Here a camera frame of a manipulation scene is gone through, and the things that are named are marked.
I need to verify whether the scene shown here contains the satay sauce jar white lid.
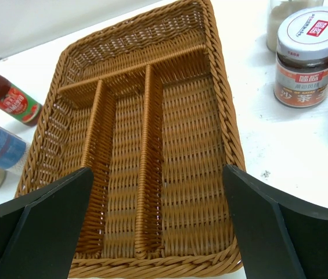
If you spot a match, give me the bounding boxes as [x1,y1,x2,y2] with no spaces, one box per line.
[273,6,328,108]

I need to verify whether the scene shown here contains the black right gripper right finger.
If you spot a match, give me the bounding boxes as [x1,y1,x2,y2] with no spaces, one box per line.
[223,164,328,278]

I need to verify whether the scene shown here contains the brown wicker divided basket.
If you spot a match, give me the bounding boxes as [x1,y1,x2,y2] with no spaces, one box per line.
[16,1,245,278]

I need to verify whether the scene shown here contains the red sauce bottle yellow cap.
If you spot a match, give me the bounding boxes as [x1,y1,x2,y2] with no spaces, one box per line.
[0,75,42,127]

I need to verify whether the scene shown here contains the black cap white powder bottle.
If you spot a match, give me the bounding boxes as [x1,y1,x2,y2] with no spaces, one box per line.
[266,0,324,52]

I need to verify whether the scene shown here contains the blue label bead bottle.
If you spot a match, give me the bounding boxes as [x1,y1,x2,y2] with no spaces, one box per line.
[0,128,30,176]

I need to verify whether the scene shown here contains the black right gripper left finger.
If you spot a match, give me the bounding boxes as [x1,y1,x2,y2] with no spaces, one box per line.
[0,167,93,278]

